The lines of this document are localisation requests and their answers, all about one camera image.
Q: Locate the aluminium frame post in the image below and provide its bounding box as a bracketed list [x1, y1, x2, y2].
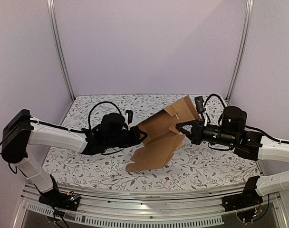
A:
[226, 0, 254, 103]
[47, 0, 76, 102]

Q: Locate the left black cable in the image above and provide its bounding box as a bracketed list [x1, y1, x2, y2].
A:
[88, 101, 123, 130]

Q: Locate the right black cable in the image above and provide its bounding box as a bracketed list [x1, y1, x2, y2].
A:
[203, 94, 282, 144]

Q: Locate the right aluminium frame post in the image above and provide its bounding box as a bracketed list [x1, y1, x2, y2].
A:
[226, 0, 254, 103]

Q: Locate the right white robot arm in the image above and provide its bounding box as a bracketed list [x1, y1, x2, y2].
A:
[176, 120, 289, 207]

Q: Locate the front aluminium rail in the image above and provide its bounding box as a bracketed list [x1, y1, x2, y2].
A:
[12, 182, 289, 228]

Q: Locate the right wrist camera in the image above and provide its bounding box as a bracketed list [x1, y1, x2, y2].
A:
[194, 95, 248, 136]

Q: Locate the black cable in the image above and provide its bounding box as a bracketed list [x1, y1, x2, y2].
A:
[88, 101, 123, 130]
[203, 94, 282, 144]

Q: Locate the floral patterned table mat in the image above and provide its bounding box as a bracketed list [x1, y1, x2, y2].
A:
[43, 95, 260, 191]

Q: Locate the left aluminium frame post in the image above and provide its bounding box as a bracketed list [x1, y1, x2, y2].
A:
[47, 0, 76, 102]

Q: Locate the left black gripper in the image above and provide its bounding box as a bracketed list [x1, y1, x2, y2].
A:
[105, 126, 148, 150]

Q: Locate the brown cardboard box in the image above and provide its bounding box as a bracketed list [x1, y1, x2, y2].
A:
[125, 95, 200, 172]

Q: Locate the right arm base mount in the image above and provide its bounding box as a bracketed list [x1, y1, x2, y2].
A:
[222, 190, 263, 212]

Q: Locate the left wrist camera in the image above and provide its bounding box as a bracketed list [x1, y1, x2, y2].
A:
[99, 113, 130, 134]

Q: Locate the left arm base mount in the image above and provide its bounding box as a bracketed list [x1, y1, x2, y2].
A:
[39, 188, 81, 211]

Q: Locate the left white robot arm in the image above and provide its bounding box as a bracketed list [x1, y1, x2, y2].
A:
[0, 109, 148, 206]

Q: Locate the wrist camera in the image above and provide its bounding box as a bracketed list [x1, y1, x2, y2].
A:
[194, 95, 248, 136]
[99, 113, 130, 134]

